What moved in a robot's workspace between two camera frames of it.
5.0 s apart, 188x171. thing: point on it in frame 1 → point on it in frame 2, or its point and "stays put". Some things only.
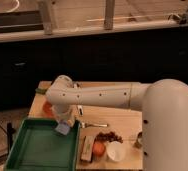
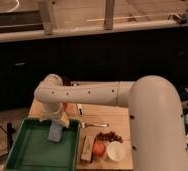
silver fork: [85, 125] stays put
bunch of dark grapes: [109, 137] stays put
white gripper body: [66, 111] → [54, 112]
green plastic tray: [38, 146] stays put
